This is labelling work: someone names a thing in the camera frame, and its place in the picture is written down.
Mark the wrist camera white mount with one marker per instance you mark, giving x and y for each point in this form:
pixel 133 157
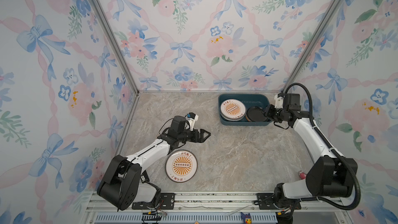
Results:
pixel 191 119
pixel 279 100

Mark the aluminium front rail frame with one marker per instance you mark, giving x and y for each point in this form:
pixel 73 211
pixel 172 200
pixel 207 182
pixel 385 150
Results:
pixel 191 207

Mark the black round plate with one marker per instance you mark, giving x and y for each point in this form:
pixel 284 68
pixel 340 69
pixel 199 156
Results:
pixel 256 114

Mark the small blue toy figure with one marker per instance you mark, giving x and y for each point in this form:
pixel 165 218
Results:
pixel 246 218

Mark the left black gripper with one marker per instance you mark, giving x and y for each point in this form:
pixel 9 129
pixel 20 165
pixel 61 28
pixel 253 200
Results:
pixel 201 139

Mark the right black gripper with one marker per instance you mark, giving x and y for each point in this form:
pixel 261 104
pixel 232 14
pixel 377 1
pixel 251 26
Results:
pixel 269 108

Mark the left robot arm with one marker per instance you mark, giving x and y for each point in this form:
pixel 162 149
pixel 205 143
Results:
pixel 126 184

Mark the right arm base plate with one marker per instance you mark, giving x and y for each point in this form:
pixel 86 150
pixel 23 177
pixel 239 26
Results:
pixel 270 201

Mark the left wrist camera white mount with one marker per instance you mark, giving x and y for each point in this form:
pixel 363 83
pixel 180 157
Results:
pixel 191 119

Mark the teal plastic bin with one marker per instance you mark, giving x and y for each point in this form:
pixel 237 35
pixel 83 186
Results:
pixel 248 100

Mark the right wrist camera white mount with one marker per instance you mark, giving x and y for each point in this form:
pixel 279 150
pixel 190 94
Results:
pixel 279 100

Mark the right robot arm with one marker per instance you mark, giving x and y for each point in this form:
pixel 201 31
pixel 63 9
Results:
pixel 332 179

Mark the orange sunburst plate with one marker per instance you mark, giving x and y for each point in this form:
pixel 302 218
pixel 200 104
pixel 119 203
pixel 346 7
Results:
pixel 181 166
pixel 233 110

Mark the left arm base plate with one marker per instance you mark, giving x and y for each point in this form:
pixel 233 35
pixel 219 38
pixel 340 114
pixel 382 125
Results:
pixel 163 201

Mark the small pink toy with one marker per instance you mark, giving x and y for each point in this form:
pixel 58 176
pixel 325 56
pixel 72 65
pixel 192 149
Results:
pixel 302 175

